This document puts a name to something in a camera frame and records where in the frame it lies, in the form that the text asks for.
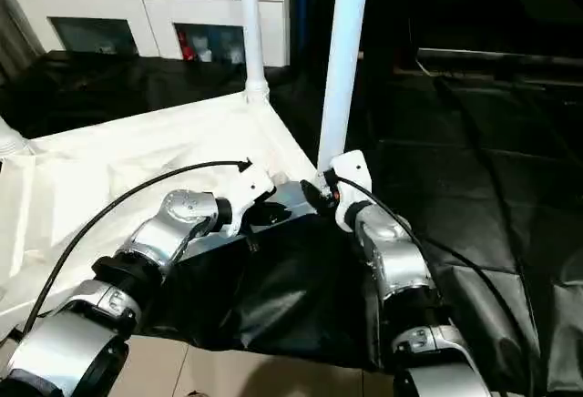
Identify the white plastic table top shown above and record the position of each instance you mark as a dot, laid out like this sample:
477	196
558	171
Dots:
91	169

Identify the white plastic table leg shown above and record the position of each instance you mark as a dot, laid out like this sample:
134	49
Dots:
344	60
251	24
13	137

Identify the black flat bar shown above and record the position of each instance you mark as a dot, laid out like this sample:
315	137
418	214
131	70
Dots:
501	55

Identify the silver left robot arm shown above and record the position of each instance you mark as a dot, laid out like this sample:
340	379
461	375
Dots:
155	242

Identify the black plastic table mat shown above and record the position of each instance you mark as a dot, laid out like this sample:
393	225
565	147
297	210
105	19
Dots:
492	160

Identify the white glass-door cabinet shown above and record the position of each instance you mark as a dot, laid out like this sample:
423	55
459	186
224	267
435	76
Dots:
118	1

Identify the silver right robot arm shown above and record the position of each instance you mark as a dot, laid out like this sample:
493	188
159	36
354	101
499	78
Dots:
401	269

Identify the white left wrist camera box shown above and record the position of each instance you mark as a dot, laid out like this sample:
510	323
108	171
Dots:
246	186

